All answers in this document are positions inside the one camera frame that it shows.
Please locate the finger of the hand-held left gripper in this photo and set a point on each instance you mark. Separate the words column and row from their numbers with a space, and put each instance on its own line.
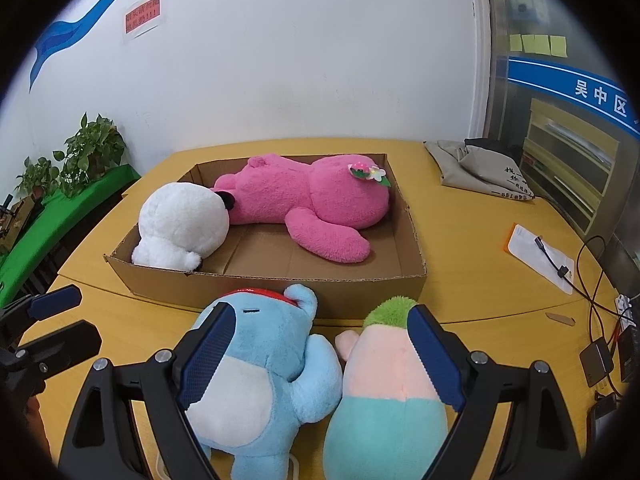
column 55, row 300
column 65, row 340

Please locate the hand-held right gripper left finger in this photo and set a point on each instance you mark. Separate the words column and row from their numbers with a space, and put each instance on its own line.
column 210, row 345

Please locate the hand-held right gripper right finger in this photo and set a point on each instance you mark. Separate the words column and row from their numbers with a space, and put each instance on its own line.
column 435, row 355

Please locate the blue plush toy red cap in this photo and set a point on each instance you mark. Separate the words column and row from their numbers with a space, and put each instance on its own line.
column 270, row 350

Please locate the pink teal plush green tuft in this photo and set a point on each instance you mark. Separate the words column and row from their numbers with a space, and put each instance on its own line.
column 380, row 385

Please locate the brown cardboard box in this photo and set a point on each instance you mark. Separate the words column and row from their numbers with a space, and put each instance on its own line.
column 300, row 260

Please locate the white plush toy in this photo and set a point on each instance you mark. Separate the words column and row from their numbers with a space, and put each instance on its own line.
column 180, row 220

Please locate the pink plush bear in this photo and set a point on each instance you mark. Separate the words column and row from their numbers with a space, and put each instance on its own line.
column 310, row 195

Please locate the green cloth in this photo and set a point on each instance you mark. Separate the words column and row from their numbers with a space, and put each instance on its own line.
column 60, row 215

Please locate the brown wooden object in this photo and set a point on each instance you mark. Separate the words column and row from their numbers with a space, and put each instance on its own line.
column 20, row 215

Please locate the small green potted plant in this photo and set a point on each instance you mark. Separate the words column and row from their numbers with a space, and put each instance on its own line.
column 37, row 175

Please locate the small wooden piece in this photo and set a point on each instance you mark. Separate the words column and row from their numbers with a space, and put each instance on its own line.
column 559, row 319

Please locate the white paper with orange edge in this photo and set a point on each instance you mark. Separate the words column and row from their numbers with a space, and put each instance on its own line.
column 530, row 255

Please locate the large green potted plant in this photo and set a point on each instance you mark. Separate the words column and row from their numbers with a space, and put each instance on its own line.
column 95, row 150

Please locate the black square adapter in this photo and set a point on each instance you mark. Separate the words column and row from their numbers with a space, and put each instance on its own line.
column 596, row 364

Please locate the black flat device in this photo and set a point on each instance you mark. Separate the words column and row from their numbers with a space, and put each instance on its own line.
column 602, row 412

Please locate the grey cloth bag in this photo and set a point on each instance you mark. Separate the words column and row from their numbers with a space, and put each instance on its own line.
column 465, row 165

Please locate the white power strip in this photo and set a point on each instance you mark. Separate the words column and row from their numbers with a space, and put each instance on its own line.
column 627, row 310

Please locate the beige document rack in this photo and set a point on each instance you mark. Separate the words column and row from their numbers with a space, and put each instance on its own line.
column 565, row 160

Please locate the blue sign band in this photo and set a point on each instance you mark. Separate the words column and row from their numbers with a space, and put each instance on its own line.
column 575, row 85

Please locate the yellow sticky note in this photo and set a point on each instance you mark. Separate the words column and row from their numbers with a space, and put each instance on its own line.
column 542, row 44
column 558, row 46
column 528, row 43
column 515, row 42

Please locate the blue wall decal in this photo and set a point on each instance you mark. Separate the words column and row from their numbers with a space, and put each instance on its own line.
column 65, row 30

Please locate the red wall notice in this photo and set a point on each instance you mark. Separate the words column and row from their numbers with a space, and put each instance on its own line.
column 143, row 16

